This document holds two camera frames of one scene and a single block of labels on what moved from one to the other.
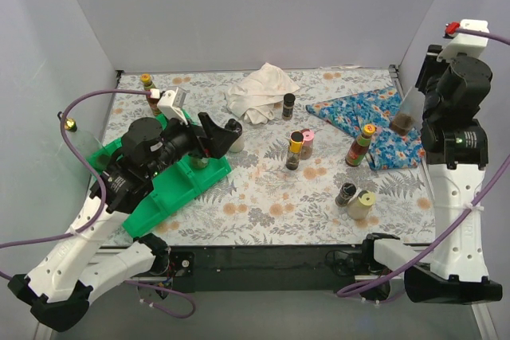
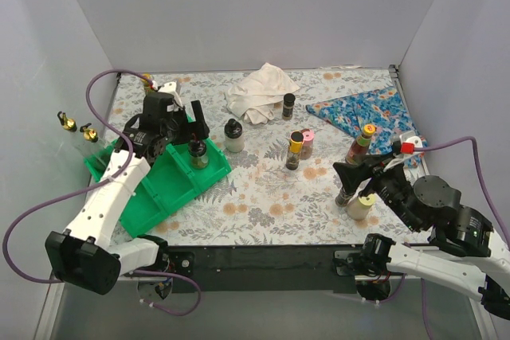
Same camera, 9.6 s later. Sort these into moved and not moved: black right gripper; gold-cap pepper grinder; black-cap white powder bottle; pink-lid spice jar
Moved: black right gripper
Not moved: gold-cap pepper grinder; pink-lid spice jar; black-cap white powder bottle
